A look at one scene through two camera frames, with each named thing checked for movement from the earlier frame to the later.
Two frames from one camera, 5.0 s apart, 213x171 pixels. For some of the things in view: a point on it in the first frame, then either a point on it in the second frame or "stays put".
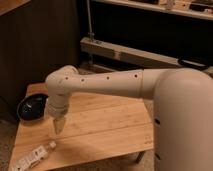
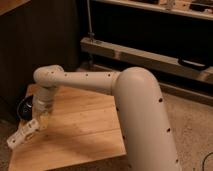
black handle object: [193, 64] stays put
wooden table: [98, 132] stays put
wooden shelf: [196, 8] stays put
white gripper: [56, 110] to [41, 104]
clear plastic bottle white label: [35, 157] to [23, 133]
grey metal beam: [135, 55] stays put
